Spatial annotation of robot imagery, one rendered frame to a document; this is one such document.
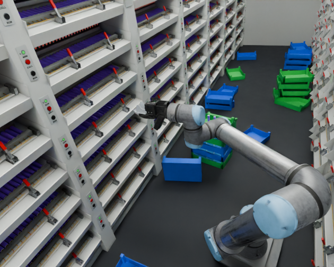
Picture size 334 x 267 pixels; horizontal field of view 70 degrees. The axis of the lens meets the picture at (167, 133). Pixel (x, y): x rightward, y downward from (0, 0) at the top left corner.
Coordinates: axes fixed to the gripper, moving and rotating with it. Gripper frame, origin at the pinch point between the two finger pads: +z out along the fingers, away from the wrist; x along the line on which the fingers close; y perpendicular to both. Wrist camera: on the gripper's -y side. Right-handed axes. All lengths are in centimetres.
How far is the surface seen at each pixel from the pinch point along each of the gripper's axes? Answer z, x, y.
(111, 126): 18.1, 2.9, -10.3
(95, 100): 17.8, 8.1, 9.0
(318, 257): -96, 5, -73
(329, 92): -97, -99, -31
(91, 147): 16.6, 21.8, -10.8
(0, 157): 23, 57, 11
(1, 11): 14, 36, 56
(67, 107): 22.3, 21.8, 12.5
